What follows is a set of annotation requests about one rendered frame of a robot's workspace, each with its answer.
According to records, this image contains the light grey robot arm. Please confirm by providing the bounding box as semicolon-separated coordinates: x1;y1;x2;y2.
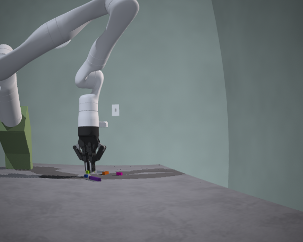
0;0;139;127

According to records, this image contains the purple rod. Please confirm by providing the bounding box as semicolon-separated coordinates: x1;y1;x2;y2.
89;176;101;182

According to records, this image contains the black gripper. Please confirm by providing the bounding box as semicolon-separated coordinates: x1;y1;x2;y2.
73;126;106;173

